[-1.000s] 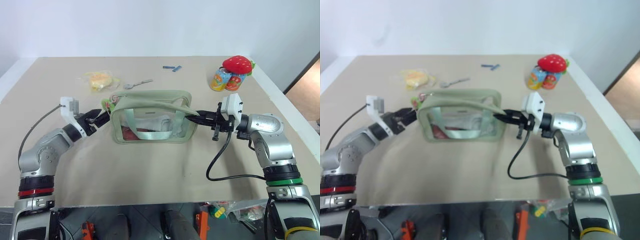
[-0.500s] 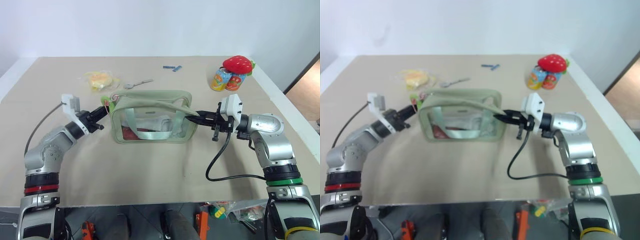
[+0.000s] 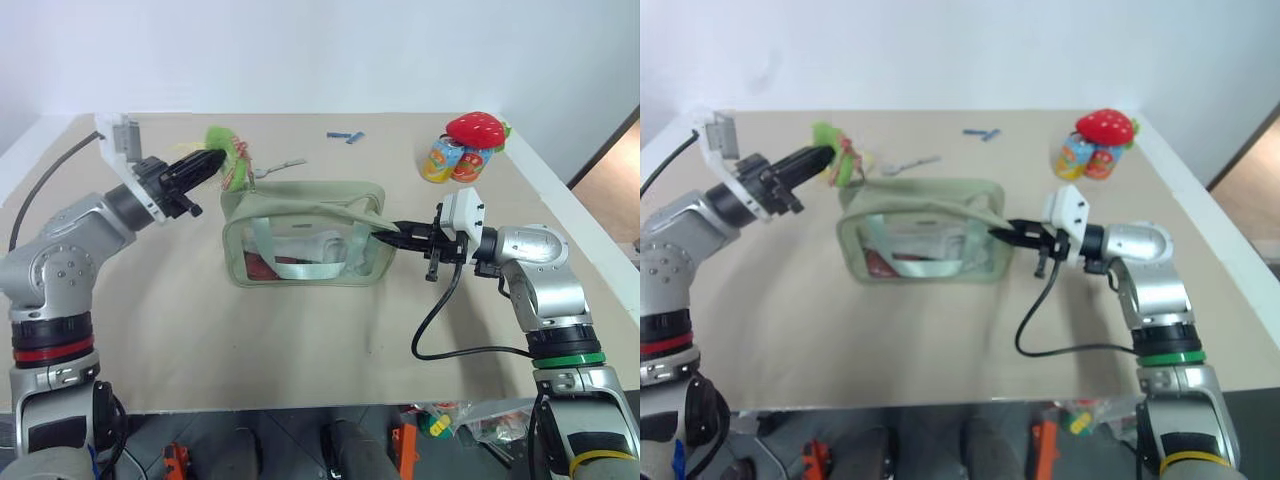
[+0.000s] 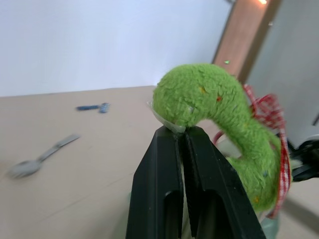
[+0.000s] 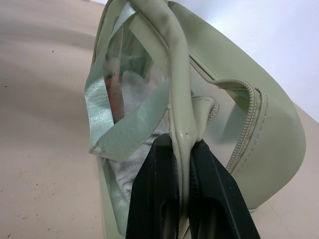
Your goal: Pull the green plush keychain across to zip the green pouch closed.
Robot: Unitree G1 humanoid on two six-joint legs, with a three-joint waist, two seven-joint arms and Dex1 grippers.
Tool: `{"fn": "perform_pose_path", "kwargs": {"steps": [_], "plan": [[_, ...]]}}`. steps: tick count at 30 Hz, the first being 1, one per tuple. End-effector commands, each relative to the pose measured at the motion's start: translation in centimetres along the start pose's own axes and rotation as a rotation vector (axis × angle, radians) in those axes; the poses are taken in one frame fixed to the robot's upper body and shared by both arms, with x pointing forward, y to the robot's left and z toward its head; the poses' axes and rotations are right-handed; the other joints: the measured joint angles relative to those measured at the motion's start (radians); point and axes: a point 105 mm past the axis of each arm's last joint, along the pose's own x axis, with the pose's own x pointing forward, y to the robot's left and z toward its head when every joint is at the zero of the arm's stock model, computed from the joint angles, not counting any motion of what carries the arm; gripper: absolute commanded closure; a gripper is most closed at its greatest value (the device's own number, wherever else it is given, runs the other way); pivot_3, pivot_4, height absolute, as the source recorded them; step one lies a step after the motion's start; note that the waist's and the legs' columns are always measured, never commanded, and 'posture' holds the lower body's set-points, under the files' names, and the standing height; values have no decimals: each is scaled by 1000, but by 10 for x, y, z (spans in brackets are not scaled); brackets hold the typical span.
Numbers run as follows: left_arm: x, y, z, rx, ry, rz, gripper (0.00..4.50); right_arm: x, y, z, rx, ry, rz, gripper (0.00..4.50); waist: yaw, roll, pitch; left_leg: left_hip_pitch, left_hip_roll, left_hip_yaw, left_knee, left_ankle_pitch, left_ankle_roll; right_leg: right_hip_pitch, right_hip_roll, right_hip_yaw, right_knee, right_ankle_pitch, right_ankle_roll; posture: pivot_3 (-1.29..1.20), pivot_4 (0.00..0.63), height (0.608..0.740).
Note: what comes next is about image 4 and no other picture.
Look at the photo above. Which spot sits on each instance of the blue pen-like tool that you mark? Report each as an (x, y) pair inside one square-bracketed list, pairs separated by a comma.
[(87, 107)]

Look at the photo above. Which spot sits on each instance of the brown wooden door frame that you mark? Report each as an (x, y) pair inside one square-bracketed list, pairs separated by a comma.
[(240, 37)]

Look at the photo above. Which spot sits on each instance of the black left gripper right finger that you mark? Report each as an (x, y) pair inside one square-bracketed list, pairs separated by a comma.
[(214, 189)]

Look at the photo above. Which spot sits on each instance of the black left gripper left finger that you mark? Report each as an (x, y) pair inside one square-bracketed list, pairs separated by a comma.
[(154, 179)]

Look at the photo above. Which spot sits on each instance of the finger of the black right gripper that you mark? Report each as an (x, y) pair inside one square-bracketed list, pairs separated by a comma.
[(307, 171), (307, 149)]

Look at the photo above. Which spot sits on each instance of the green plush wreath toy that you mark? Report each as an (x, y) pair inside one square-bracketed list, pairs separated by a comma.
[(219, 99)]

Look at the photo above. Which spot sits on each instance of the silver metal spoon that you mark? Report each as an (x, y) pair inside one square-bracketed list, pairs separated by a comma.
[(27, 169)]

